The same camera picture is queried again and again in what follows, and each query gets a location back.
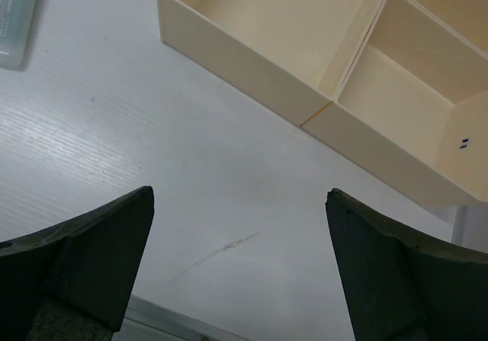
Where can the green highlighter marker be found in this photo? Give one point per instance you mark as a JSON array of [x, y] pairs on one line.
[[17, 24]]

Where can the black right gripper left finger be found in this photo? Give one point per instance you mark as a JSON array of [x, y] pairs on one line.
[[73, 280]]

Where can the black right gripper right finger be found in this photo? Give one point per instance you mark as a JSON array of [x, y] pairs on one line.
[[403, 284]]

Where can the cream compartment organizer tray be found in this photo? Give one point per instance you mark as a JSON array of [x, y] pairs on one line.
[[398, 87]]

